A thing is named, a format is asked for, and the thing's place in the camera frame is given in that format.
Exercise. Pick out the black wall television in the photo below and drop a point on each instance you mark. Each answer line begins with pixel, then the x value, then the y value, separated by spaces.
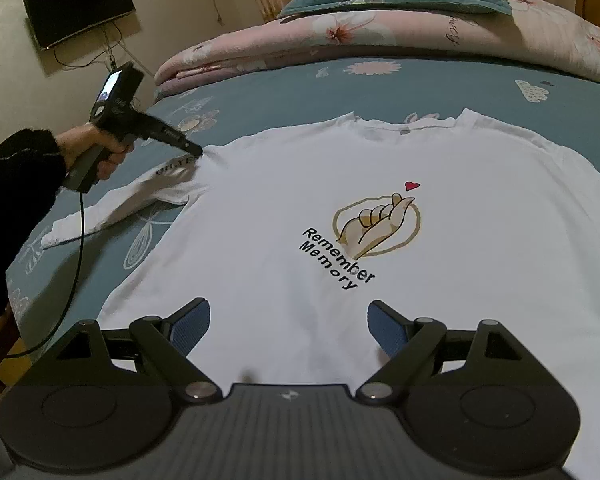
pixel 77 5

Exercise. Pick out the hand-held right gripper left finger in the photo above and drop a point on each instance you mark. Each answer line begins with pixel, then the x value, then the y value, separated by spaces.
pixel 192 330

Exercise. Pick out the white printed t-shirt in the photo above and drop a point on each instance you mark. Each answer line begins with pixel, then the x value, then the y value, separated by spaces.
pixel 280 185

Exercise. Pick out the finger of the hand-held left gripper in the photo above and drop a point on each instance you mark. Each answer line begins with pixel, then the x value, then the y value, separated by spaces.
pixel 191 150

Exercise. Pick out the person's left hand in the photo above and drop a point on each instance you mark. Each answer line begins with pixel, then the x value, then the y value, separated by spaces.
pixel 80 142

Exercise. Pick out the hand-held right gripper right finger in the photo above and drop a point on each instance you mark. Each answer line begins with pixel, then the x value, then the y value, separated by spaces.
pixel 387 332

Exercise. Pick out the folded pink floral quilt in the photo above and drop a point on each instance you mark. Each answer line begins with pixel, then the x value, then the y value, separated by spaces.
pixel 405 35

